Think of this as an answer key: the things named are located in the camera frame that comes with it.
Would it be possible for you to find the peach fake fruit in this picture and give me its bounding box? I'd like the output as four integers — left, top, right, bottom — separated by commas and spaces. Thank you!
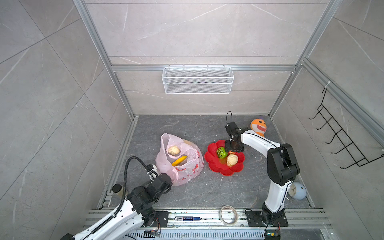
226, 154, 239, 167

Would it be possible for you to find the green fake avocado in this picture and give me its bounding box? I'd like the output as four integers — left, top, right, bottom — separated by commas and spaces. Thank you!
217, 147, 228, 160

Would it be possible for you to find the red flower-shaped plate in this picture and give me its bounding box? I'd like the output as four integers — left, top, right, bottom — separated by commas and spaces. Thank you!
205, 140, 246, 176

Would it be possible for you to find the pink plastic bag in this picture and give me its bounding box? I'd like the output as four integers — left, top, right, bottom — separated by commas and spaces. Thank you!
156, 133, 205, 186

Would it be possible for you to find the cream fake pear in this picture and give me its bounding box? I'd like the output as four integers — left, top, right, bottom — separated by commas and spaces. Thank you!
167, 145, 181, 156

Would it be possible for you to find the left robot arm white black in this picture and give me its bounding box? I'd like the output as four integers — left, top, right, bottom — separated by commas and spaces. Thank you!
61, 174, 172, 240

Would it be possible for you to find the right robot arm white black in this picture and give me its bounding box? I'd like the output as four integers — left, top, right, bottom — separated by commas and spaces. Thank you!
225, 122, 300, 226

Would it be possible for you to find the yellow fake banana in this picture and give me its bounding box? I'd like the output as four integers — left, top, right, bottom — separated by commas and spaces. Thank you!
172, 156, 188, 167

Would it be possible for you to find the orange shark plush toy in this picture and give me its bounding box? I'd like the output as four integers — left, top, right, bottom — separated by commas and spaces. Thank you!
251, 119, 267, 137

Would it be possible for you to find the blue marker pen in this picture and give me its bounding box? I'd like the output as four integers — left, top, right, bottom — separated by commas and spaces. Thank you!
174, 217, 201, 222

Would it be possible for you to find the small dark-lid jar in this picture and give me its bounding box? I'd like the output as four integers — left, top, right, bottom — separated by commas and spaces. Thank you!
112, 184, 128, 199

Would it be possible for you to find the clear tape roll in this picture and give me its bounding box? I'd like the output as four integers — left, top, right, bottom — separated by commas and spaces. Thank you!
219, 205, 239, 227

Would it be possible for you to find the white round alarm clock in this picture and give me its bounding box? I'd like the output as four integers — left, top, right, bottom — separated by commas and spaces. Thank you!
288, 182, 307, 201

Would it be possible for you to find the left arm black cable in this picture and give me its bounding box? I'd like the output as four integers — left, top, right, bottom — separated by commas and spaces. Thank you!
113, 155, 151, 215

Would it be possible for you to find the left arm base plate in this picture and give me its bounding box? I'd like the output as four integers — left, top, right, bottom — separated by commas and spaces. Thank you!
149, 211, 170, 228

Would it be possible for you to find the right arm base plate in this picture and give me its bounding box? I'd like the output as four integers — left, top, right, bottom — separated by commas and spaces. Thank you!
244, 209, 289, 227

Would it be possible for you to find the white wire mesh basket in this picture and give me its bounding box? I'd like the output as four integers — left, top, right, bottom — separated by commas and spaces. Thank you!
162, 67, 235, 95

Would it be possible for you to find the black wire hook rack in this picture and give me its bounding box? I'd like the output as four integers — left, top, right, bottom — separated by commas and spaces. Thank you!
308, 88, 384, 170

